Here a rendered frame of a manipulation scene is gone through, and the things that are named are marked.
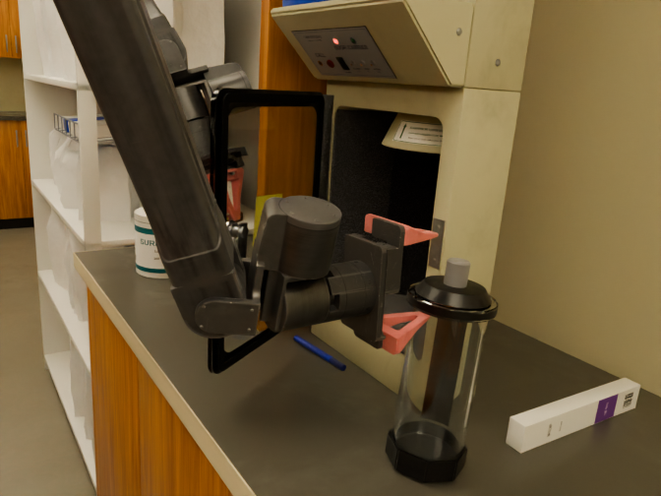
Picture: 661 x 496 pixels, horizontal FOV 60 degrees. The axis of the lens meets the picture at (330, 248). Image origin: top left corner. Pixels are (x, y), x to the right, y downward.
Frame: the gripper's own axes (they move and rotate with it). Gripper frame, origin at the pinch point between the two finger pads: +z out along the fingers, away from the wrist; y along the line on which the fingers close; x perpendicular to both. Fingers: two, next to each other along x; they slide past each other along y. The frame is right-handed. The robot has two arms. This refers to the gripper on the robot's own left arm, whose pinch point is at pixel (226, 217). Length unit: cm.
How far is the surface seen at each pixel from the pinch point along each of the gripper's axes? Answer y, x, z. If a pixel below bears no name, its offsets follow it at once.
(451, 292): -32.2, 8.4, 17.3
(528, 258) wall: -31, -51, 29
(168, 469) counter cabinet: 32, 0, 39
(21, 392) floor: 200, -81, 38
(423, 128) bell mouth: -28.9, -13.8, -2.4
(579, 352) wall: -36, -43, 47
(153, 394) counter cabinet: 33.8, -4.3, 26.3
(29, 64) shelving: 145, -104, -90
